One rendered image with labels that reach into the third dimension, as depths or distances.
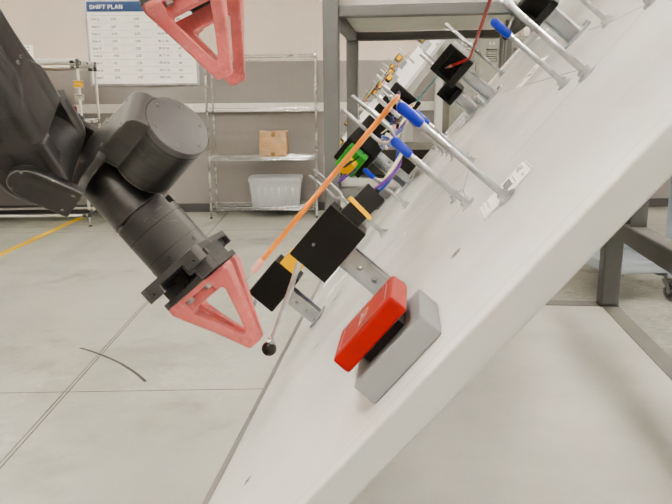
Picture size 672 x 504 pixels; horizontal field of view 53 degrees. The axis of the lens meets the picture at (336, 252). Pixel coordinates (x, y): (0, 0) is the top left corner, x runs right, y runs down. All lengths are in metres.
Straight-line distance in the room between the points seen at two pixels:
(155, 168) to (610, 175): 0.36
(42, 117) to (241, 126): 7.62
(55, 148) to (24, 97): 0.05
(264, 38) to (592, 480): 7.57
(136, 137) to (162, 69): 7.74
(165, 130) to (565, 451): 0.63
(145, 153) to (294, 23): 7.63
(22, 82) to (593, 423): 0.81
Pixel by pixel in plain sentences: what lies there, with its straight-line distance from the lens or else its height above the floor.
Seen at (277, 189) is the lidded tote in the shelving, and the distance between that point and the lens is 7.66.
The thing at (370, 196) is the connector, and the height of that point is 1.15.
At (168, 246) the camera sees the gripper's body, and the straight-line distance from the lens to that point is 0.60.
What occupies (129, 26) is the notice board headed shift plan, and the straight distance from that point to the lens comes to 8.42.
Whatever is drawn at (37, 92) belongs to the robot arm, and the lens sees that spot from 0.58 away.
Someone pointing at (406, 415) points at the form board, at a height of 1.07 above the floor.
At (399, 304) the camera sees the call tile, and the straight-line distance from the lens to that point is 0.37.
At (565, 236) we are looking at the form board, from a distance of 0.33.
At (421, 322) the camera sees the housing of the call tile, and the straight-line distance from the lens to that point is 0.37.
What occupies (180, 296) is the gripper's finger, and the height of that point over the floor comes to 1.06.
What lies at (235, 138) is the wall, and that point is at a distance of 8.19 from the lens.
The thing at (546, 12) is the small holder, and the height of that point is 1.32.
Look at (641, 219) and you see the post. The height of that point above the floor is 1.01.
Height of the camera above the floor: 1.22
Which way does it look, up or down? 12 degrees down
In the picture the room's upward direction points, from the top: 1 degrees counter-clockwise
